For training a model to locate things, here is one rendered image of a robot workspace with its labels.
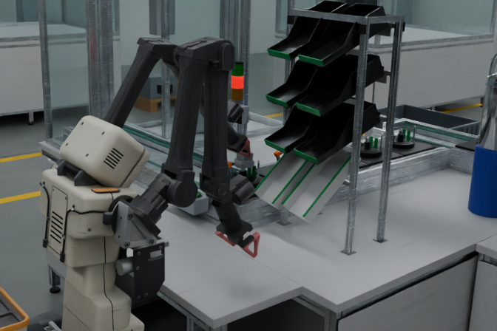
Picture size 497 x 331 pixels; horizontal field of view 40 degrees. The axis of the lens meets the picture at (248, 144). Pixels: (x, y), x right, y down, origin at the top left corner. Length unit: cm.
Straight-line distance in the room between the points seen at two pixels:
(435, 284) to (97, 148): 127
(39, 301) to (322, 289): 213
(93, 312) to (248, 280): 49
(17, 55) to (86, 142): 562
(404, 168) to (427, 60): 506
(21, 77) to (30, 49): 32
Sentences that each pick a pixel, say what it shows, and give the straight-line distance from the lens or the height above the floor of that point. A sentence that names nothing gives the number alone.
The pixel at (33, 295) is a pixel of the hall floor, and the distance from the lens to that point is 399.
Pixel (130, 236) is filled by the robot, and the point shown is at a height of 115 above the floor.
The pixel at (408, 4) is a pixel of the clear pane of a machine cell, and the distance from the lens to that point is 776.
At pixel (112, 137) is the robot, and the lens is 182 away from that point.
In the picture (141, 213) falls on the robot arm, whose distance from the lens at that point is 171.
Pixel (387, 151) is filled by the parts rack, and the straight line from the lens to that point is 239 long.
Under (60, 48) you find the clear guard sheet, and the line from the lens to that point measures 341.
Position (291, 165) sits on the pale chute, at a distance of 246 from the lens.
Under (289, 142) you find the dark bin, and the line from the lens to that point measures 236.
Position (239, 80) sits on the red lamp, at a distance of 276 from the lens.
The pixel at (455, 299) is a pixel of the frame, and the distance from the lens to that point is 261.
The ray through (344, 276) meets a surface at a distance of 222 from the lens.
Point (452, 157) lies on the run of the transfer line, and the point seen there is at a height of 92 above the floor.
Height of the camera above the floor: 184
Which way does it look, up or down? 16 degrees down
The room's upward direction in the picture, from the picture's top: 2 degrees clockwise
